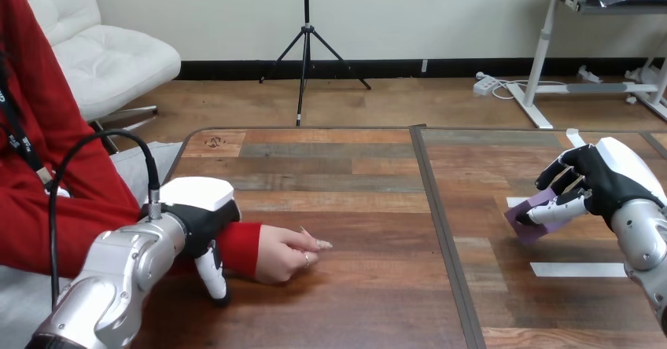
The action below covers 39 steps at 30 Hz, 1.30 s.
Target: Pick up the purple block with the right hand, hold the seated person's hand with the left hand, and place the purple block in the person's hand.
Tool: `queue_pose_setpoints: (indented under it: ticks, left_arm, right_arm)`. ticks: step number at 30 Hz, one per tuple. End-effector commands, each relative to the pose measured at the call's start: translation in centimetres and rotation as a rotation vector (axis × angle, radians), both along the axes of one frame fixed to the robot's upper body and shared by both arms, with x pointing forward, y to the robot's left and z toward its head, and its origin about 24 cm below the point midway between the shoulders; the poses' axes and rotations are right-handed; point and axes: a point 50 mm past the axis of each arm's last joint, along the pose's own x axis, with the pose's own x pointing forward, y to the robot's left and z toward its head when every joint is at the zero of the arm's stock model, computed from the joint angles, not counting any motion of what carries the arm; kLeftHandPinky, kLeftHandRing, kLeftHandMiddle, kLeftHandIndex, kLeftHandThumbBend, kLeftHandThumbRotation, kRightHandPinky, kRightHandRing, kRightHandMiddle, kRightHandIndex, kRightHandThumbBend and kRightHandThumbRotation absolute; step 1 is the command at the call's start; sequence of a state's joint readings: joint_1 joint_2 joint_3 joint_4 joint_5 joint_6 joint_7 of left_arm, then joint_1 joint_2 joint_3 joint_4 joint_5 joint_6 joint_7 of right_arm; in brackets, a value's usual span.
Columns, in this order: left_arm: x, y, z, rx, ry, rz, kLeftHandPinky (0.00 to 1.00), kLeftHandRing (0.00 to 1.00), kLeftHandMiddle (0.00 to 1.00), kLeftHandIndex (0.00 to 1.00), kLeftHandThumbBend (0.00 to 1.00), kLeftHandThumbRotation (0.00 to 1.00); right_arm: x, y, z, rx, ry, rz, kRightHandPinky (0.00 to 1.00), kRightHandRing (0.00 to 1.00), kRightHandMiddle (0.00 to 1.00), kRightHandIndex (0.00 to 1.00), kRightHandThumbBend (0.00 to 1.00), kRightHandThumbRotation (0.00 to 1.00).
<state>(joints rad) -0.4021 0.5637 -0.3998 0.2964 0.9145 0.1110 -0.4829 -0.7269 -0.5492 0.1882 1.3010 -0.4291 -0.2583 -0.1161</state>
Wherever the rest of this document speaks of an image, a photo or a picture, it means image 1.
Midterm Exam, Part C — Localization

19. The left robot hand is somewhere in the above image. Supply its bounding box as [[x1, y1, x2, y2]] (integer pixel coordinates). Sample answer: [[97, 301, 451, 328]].
[[139, 176, 242, 309]]

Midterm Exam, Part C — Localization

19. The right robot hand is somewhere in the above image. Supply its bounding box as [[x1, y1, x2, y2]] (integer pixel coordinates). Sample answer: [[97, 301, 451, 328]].
[[515, 129, 667, 232]]

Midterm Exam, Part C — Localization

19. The person's hand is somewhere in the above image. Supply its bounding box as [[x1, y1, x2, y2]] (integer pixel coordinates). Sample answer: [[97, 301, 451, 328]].
[[254, 224, 334, 285]]

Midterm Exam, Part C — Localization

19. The purple block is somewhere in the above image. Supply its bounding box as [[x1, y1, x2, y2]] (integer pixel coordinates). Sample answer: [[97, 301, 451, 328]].
[[503, 187, 572, 247]]

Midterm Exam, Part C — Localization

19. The person's forearm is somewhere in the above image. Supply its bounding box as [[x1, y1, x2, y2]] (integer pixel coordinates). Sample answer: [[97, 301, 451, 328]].
[[171, 221, 263, 280]]

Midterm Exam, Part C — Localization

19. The person's body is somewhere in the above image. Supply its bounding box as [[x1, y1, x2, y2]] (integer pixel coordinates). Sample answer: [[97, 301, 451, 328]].
[[0, 0, 184, 349]]

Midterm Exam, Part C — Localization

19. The white desk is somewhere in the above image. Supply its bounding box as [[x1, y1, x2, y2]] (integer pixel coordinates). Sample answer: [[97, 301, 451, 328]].
[[506, 0, 667, 130]]

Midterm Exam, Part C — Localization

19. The white power strip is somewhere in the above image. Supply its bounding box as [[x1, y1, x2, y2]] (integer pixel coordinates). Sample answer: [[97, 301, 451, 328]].
[[472, 75, 499, 97]]

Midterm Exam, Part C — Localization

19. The white cushioned chair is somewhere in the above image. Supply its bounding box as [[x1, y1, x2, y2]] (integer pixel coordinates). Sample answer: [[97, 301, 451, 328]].
[[10, 0, 182, 155]]

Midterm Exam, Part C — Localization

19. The black tripod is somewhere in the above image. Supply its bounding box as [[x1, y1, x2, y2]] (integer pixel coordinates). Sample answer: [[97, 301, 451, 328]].
[[259, 0, 373, 128]]

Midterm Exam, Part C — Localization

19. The tangle of cables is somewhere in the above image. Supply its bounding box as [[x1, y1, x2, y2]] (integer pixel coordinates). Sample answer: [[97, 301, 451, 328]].
[[475, 72, 569, 101]]

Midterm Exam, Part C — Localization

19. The black cable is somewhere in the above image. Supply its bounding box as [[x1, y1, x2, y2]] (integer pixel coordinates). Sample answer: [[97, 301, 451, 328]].
[[48, 128, 163, 311]]

